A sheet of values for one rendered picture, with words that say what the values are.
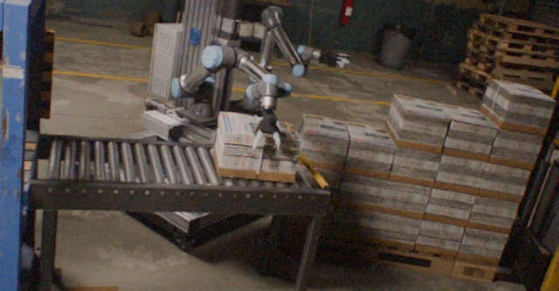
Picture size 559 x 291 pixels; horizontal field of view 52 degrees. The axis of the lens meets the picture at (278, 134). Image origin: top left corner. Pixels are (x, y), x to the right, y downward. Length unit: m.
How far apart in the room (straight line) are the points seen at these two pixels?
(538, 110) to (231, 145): 1.96
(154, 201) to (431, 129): 1.81
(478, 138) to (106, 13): 7.19
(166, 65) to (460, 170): 1.99
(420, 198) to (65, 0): 7.21
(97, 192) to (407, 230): 2.10
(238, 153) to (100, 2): 7.25
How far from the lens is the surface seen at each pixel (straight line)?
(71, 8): 9.74
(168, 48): 3.76
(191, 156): 2.90
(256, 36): 9.55
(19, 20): 2.10
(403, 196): 3.72
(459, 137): 3.67
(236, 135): 2.63
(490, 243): 4.05
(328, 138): 3.51
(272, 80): 2.63
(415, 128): 3.57
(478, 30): 10.25
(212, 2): 3.53
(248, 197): 2.64
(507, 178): 3.87
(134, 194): 2.54
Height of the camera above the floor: 1.92
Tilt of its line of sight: 19 degrees down
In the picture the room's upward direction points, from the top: 11 degrees clockwise
